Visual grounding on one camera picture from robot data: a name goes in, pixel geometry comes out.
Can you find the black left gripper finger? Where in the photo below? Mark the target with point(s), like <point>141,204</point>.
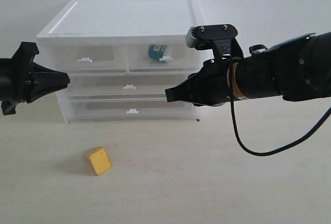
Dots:
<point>48,77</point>
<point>36,93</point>

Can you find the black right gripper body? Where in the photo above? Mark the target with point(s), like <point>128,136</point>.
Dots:
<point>212,82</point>

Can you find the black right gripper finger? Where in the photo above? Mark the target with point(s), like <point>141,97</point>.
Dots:
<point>187,91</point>

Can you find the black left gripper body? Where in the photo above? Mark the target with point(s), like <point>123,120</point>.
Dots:
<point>16,77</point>

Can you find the white capped teal bottle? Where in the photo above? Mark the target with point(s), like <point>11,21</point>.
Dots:
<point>159,52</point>

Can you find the yellow cheese wedge toy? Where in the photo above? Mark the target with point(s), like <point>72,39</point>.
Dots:
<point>98,160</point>

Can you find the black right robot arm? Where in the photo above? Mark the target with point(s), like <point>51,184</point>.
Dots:
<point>297,70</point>

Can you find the clear middle wide drawer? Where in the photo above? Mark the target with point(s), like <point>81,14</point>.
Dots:
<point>84,86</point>

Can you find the clear wide drawer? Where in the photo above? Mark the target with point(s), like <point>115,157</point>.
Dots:
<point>142,108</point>
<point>84,86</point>

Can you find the clear bottom wide drawer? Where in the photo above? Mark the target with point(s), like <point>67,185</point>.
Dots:
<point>142,108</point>

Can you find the white plastic drawer cabinet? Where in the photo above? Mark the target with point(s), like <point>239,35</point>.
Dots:
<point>116,23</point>

